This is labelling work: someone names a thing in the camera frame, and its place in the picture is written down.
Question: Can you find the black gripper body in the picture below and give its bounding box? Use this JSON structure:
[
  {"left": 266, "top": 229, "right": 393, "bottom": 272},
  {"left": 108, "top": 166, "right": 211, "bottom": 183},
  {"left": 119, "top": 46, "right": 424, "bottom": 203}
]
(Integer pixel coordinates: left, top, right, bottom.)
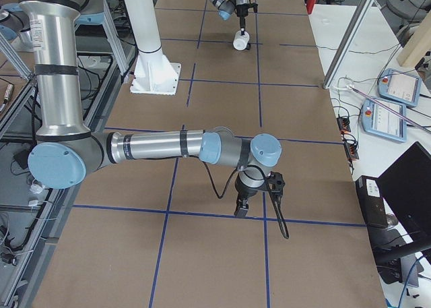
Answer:
[
  {"left": 235, "top": 3, "right": 248, "bottom": 26},
  {"left": 235, "top": 174, "right": 266, "bottom": 207}
]

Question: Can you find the white smiley mug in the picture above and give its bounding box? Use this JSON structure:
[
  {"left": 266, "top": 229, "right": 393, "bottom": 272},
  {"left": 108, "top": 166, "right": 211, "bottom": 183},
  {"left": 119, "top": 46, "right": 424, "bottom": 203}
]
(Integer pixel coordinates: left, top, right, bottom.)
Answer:
[{"left": 232, "top": 30, "right": 251, "bottom": 51}]

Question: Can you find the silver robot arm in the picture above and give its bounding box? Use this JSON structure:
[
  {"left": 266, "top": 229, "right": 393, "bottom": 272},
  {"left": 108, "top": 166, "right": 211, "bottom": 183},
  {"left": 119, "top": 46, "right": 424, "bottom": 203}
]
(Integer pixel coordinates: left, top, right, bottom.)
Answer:
[
  {"left": 210, "top": 0, "right": 254, "bottom": 36},
  {"left": 18, "top": 0, "right": 284, "bottom": 217}
]

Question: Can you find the orange connector block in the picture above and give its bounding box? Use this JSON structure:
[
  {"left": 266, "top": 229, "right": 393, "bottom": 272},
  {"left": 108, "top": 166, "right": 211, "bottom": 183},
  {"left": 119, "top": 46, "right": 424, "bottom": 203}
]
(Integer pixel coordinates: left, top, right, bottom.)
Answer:
[
  {"left": 344, "top": 141, "right": 359, "bottom": 161},
  {"left": 337, "top": 116, "right": 351, "bottom": 133}
]

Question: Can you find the black computer box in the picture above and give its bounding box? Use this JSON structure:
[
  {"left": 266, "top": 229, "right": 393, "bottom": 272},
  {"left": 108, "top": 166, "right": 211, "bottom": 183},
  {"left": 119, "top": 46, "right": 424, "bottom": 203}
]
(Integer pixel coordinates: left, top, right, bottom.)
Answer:
[{"left": 356, "top": 175, "right": 388, "bottom": 228}]

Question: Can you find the near teach pendant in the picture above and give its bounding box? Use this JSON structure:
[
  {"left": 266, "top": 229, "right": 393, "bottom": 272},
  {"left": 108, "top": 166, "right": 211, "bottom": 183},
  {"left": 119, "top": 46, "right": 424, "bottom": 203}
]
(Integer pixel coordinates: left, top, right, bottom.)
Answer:
[{"left": 360, "top": 98, "right": 407, "bottom": 143}]

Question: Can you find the teach pendant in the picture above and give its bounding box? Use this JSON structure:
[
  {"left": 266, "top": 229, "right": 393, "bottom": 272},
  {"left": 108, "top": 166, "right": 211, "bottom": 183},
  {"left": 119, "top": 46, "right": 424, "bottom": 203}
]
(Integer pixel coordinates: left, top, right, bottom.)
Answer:
[
  {"left": 360, "top": 98, "right": 407, "bottom": 143},
  {"left": 378, "top": 68, "right": 422, "bottom": 108}
]

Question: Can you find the black monitor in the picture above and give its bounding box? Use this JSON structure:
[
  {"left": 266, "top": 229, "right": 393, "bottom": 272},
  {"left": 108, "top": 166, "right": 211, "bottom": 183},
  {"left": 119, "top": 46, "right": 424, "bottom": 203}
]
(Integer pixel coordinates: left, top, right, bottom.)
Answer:
[{"left": 374, "top": 142, "right": 430, "bottom": 264}]

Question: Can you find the silver reacher stick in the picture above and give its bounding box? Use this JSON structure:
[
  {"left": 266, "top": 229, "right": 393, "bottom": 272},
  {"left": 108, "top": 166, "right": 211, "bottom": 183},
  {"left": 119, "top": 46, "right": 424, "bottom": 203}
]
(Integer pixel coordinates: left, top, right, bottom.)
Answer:
[{"left": 333, "top": 84, "right": 430, "bottom": 133}]

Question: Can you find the far teach pendant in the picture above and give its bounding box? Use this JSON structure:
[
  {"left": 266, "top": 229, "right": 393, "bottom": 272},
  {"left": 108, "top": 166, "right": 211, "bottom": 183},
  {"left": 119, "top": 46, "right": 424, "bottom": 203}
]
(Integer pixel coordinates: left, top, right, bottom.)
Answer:
[{"left": 378, "top": 68, "right": 422, "bottom": 108}]

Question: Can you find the wooden beam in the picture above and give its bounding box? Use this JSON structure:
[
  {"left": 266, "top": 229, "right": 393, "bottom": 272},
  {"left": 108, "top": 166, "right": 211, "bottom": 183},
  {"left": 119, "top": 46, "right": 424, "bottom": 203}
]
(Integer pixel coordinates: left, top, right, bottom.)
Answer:
[{"left": 397, "top": 12, "right": 431, "bottom": 67}]

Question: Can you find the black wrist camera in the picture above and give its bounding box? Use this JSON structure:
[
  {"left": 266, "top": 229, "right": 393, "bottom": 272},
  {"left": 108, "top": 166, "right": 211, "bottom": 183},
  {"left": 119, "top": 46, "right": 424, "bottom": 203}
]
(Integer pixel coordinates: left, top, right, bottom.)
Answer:
[
  {"left": 247, "top": 3, "right": 258, "bottom": 13},
  {"left": 267, "top": 171, "right": 286, "bottom": 198}
]

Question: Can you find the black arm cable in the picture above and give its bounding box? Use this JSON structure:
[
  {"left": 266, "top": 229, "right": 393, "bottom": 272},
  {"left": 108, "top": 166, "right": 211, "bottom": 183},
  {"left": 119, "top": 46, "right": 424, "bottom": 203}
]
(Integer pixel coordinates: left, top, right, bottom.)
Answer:
[{"left": 201, "top": 159, "right": 290, "bottom": 239}]

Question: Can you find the white pedestal column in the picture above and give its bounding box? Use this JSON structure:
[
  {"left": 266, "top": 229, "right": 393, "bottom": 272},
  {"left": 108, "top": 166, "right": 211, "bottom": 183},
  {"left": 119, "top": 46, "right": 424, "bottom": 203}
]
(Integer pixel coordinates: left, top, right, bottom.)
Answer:
[{"left": 125, "top": 0, "right": 181, "bottom": 96}]

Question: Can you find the aluminium frame post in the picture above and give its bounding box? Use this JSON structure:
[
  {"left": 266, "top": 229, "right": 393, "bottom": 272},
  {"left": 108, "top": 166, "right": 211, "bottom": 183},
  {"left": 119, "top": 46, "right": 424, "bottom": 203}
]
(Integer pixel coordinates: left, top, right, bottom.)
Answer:
[{"left": 323, "top": 0, "right": 374, "bottom": 89}]

